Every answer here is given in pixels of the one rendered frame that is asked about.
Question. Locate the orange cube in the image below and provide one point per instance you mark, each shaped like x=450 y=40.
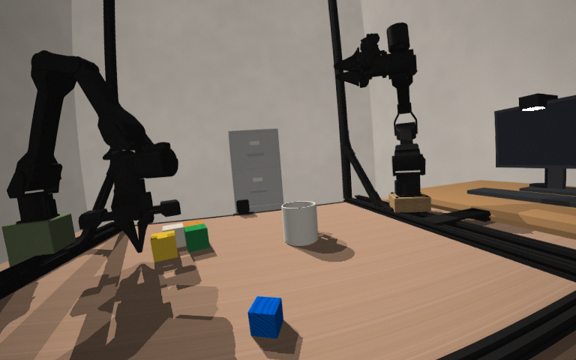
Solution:
x=191 y=223

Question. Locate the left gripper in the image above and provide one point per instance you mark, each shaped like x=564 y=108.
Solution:
x=382 y=66

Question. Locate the blue cube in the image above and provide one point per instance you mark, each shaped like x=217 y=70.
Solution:
x=266 y=317

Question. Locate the grey cup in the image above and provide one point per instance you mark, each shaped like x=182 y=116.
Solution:
x=300 y=223

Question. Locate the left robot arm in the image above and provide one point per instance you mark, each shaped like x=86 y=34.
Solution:
x=406 y=157

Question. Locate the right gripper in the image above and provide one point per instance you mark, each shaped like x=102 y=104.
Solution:
x=94 y=218

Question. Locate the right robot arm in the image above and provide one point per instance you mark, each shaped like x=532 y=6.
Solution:
x=55 y=76

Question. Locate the yellow cube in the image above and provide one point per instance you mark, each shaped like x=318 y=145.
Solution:
x=163 y=245

